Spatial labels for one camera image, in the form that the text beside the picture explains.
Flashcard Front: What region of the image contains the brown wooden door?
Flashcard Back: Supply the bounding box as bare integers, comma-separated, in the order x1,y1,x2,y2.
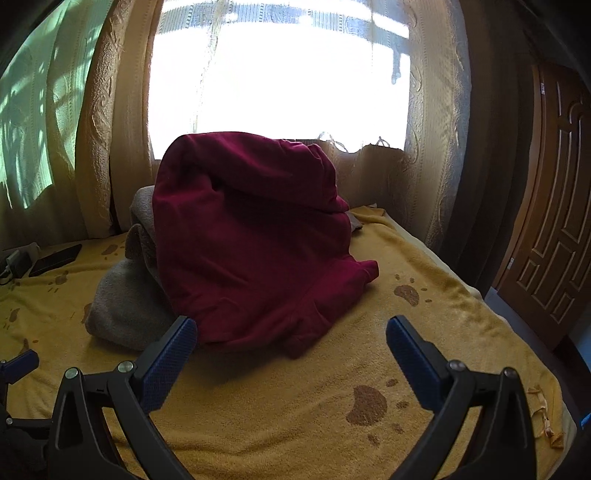
494,60,591,352

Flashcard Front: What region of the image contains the black smartphone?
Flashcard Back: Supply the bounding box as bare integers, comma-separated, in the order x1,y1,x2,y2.
28,244,83,278

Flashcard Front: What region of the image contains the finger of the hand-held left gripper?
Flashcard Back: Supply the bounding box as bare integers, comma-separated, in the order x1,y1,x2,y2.
0,349,40,384

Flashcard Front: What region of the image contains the dark grey charger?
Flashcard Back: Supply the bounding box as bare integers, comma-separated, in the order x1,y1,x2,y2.
6,253,30,278

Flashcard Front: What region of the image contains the red sweater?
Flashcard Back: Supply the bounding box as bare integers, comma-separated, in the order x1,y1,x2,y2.
152,131,380,360

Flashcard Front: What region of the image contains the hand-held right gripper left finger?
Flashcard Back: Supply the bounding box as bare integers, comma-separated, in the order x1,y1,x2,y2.
46,316,199,480

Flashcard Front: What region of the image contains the white power strip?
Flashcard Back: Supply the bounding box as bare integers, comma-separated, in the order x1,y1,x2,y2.
0,242,42,283

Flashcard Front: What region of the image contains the grey-beige crumpled garment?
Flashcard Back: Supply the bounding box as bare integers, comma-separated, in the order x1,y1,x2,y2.
84,185,365,352

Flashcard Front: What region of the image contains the yellow paw-print blanket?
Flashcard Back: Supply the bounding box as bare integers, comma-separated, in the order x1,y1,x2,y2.
0,205,578,480

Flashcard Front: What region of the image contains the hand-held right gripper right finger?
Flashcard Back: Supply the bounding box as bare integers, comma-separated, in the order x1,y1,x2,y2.
385,315,539,480

